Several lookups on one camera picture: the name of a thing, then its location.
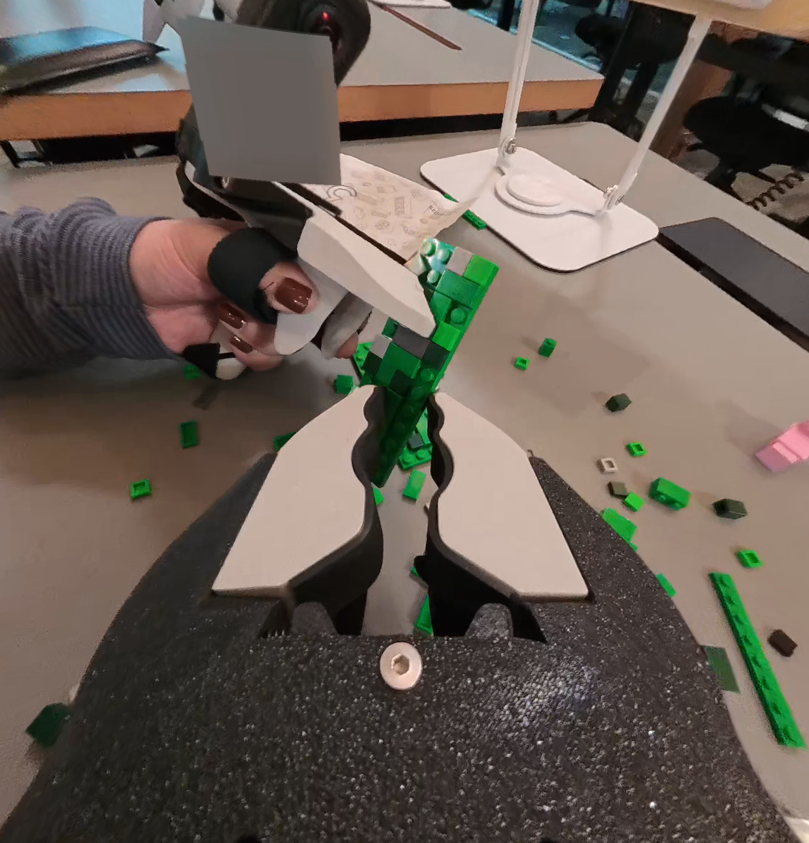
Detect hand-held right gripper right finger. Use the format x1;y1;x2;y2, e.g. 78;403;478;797
414;392;590;638

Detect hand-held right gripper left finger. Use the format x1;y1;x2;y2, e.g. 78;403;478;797
210;385;386;634

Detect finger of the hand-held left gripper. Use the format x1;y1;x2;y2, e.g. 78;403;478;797
296;214;440;338
321;293;374;361

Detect green brick assembly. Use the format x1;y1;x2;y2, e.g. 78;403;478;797
352;238;501;490

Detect white desk stand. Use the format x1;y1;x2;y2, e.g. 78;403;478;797
421;0;715;273

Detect grey desk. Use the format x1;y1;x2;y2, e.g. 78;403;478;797
0;122;809;843

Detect person's left hand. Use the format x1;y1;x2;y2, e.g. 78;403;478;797
131;217;361;373

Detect printed white paper bag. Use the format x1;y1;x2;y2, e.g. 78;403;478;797
312;155;479;266

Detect scattered loose green bricks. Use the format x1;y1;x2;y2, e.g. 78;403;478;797
129;209;763;637

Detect wood-edged table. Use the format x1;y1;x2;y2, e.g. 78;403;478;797
0;0;606;166

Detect black folder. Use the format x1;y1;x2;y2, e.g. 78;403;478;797
0;36;170;94

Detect dark green flat plate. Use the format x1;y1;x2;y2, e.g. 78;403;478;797
704;645;740;693

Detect long green studded plate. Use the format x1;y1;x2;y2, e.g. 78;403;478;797
709;572;806;749

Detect pink brick model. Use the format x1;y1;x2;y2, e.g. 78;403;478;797
755;411;809;474

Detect dark green square brick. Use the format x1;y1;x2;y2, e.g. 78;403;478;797
25;702;70;748

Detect black flat pad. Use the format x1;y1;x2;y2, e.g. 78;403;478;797
658;217;809;361

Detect black office chair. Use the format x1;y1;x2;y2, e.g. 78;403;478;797
683;38;809;190

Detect black coiled cable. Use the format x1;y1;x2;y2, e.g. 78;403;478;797
747;169;808;212

